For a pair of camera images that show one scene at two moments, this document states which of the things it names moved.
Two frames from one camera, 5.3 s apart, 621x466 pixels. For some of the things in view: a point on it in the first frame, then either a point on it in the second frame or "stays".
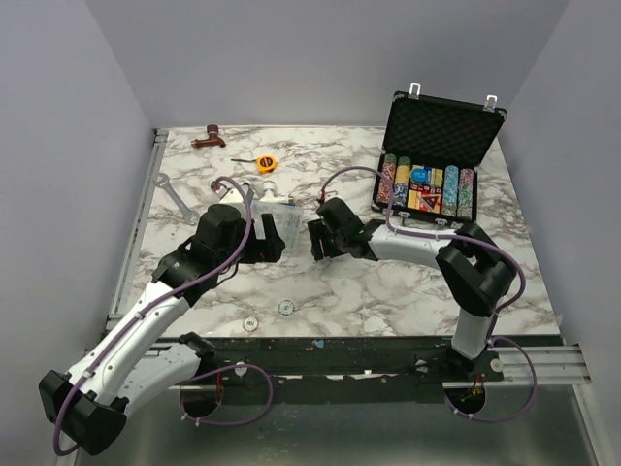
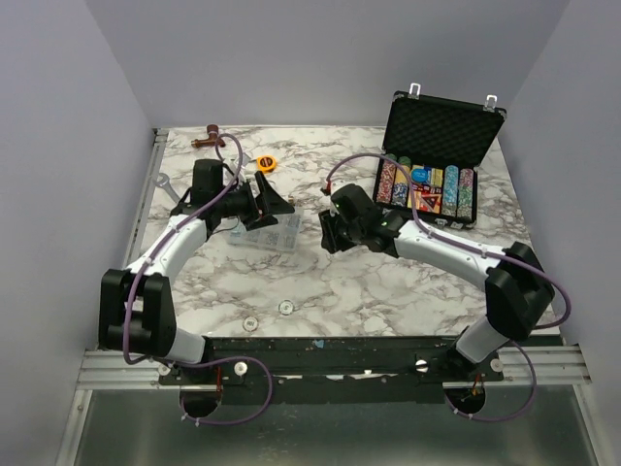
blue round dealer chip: [419, 175] stays
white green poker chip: [285, 307] stays
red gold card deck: [425, 196] stays
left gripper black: [268, 249] to [269, 202]
